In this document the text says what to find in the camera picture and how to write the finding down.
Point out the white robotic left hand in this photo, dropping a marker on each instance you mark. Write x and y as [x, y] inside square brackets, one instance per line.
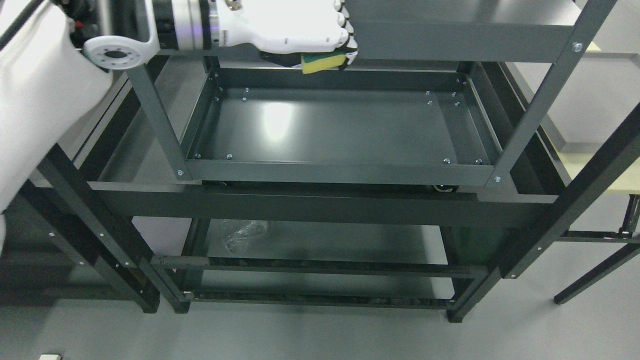
[286, 27]

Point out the green yellow sponge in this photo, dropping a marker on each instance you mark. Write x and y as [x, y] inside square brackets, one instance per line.
[316, 62]

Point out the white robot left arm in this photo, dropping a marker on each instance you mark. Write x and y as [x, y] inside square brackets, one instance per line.
[46, 86]

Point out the dark grey metal shelf cart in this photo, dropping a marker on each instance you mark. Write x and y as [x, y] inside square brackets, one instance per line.
[444, 93]

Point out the crumpled clear plastic wrap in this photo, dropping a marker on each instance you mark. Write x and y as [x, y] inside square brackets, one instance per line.
[239, 234]

